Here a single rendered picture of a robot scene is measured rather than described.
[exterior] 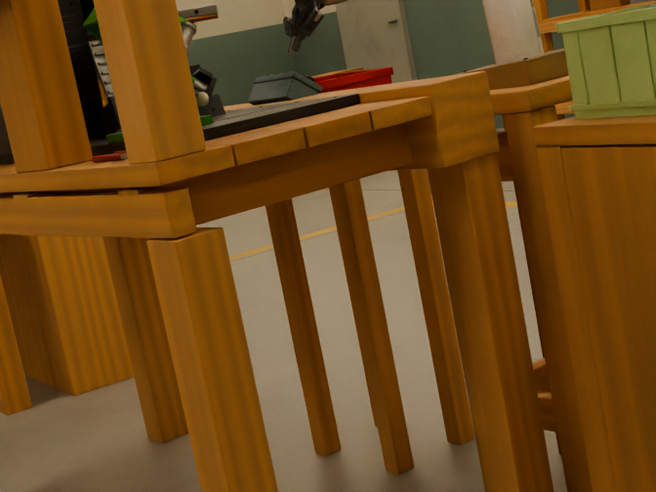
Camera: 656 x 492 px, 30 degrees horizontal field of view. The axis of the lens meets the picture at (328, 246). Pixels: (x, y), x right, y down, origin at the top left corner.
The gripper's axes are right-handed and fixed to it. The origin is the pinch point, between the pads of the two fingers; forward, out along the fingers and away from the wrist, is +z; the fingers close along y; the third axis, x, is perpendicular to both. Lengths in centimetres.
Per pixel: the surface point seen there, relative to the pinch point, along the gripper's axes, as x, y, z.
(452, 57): 495, -569, -301
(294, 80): -5.0, 12.8, 11.8
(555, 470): 75, 37, 71
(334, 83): 11.2, 2.9, 4.0
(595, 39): 6, 83, 6
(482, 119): 6, 61, 19
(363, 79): 17.2, 4.6, 0.4
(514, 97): 12, 60, 12
